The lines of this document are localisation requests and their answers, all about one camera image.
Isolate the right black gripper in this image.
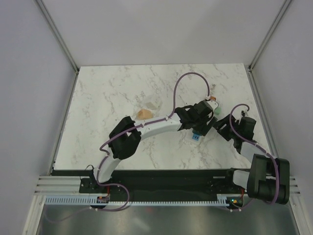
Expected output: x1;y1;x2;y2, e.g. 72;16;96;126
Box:
212;114;241;141

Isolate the green cube plug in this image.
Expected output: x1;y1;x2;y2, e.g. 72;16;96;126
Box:
214;106;221;116

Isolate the white power strip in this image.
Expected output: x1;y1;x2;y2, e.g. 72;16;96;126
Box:
186;129;202;146

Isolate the beige cube plug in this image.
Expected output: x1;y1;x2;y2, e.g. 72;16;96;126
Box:
136;109;153;120

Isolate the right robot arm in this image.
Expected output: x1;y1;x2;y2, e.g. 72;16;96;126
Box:
213;115;290;205

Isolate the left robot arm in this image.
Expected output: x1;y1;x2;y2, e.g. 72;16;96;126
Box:
90;99;219;192

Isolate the white cable duct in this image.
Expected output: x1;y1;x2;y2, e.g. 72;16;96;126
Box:
45;194;232;205

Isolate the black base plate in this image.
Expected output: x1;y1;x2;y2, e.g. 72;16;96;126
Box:
79;168;244;202

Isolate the aluminium frame rail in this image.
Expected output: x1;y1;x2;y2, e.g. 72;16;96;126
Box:
34;175;302;195

